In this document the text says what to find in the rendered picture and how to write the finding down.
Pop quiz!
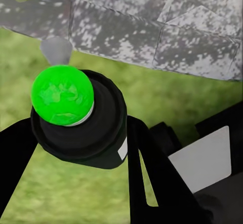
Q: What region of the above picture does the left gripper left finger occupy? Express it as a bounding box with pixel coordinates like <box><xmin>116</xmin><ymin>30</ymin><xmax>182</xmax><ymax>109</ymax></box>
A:
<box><xmin>0</xmin><ymin>118</ymin><xmax>38</xmax><ymax>218</ymax></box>

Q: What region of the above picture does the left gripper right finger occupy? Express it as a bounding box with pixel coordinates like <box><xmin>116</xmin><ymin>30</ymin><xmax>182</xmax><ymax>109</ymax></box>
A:
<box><xmin>127</xmin><ymin>115</ymin><xmax>212</xmax><ymax>224</ymax></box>

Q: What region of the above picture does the insectifuge atomizer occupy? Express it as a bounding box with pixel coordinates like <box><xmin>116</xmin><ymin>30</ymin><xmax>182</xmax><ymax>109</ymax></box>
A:
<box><xmin>30</xmin><ymin>37</ymin><xmax>128</xmax><ymax>169</ymax></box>

